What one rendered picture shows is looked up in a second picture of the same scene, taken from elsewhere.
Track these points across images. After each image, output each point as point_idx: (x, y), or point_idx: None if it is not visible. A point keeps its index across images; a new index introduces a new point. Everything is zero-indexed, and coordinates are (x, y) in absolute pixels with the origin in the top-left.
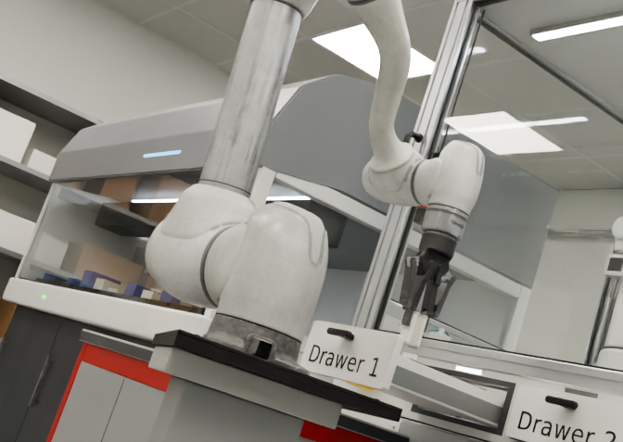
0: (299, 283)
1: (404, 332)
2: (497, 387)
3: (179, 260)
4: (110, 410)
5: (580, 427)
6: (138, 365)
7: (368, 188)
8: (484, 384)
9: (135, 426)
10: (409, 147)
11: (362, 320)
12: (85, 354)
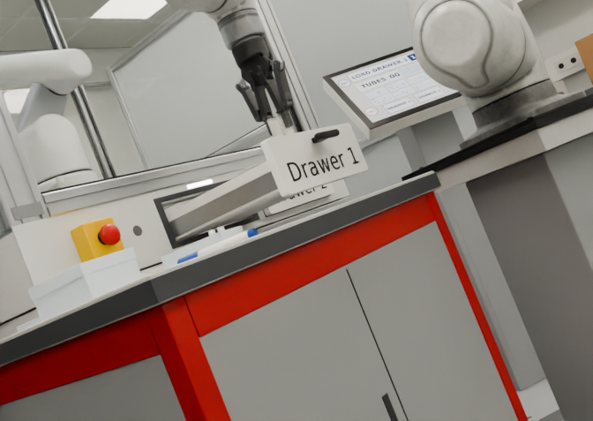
0: None
1: (289, 133)
2: (192, 197)
3: (522, 33)
4: (363, 325)
5: None
6: (356, 232)
7: None
8: (180, 199)
9: (417, 296)
10: None
11: (18, 187)
12: (203, 316)
